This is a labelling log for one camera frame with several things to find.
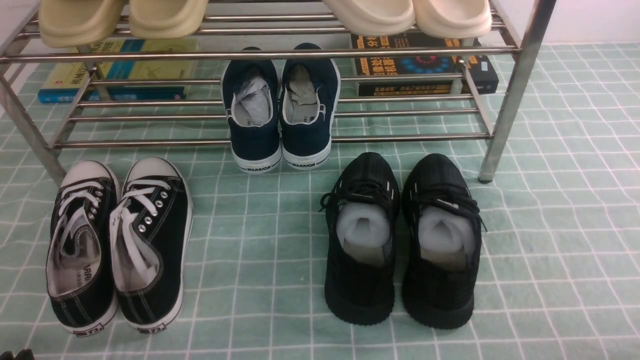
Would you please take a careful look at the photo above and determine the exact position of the navy canvas shoe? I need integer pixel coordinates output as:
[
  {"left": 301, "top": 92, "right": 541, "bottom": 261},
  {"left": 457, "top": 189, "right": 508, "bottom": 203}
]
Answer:
[
  {"left": 279, "top": 58, "right": 341, "bottom": 170},
  {"left": 220, "top": 59, "right": 282, "bottom": 174}
]

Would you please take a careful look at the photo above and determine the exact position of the silver metal shoe rack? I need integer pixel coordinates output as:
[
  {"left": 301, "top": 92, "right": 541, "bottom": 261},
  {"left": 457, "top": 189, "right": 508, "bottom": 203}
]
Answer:
[{"left": 1, "top": 0, "right": 556, "bottom": 184}]

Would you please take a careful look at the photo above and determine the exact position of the black knit sneaker left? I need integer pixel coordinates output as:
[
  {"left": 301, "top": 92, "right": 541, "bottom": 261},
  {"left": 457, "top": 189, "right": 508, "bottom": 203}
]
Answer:
[{"left": 320, "top": 152, "right": 400, "bottom": 326}]

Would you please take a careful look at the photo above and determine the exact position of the black knit sneaker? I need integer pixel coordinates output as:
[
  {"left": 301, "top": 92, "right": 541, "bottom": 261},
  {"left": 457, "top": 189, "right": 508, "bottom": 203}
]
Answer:
[
  {"left": 401, "top": 153, "right": 485, "bottom": 330},
  {"left": 320, "top": 152, "right": 400, "bottom": 326}
]

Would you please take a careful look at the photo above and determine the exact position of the black knit sneaker right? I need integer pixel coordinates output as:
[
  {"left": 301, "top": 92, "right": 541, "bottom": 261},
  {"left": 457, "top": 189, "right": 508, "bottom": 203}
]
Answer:
[{"left": 401, "top": 153, "right": 485, "bottom": 330}]

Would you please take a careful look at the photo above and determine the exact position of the black orange book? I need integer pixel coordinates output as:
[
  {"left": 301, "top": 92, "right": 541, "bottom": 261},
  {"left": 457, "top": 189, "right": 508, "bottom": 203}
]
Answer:
[{"left": 349, "top": 33, "right": 500, "bottom": 97}]

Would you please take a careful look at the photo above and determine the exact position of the cream slipper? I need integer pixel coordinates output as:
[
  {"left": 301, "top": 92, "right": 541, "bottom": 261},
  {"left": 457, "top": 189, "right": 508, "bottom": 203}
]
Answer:
[
  {"left": 323, "top": 0, "right": 415, "bottom": 37},
  {"left": 413, "top": 0, "right": 493, "bottom": 39}
]

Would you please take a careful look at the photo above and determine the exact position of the black white sneaker right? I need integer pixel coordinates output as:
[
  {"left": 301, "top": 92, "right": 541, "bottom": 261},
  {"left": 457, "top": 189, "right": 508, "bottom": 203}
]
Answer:
[{"left": 109, "top": 157, "right": 194, "bottom": 334}]

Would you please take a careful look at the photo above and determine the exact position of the black white sneaker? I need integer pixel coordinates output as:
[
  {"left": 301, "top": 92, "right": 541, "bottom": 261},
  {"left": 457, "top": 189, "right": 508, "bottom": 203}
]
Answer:
[
  {"left": 109, "top": 157, "right": 194, "bottom": 334},
  {"left": 45, "top": 161, "right": 121, "bottom": 338}
]

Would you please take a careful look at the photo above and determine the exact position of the cream slipper far right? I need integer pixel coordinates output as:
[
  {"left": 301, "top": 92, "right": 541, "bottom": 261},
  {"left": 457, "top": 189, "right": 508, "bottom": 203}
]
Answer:
[{"left": 413, "top": 0, "right": 493, "bottom": 39}]

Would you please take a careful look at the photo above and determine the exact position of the beige slipper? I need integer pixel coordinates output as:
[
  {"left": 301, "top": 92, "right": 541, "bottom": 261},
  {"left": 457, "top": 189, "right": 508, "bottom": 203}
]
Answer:
[
  {"left": 128, "top": 0, "right": 209, "bottom": 40},
  {"left": 38, "top": 0, "right": 126, "bottom": 49}
]

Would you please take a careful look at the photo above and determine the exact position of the black white sneaker left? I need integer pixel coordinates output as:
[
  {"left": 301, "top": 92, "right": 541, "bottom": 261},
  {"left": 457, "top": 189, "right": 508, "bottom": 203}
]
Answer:
[{"left": 45, "top": 161, "right": 121, "bottom": 338}]

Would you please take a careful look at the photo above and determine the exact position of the green checkered floor mat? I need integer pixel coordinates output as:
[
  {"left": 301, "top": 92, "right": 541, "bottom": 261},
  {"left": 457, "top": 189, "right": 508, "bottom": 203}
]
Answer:
[{"left": 0, "top": 44, "right": 640, "bottom": 360}]

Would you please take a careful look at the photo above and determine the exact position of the yellow blue book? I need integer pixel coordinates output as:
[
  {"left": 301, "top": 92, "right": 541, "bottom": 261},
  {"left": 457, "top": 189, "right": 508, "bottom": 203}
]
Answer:
[{"left": 38, "top": 38, "right": 199, "bottom": 104}]

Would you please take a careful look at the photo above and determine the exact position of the beige slipper far left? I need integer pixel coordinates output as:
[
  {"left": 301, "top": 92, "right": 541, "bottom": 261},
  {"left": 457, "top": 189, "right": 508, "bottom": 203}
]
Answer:
[{"left": 38, "top": 0, "right": 126, "bottom": 49}]

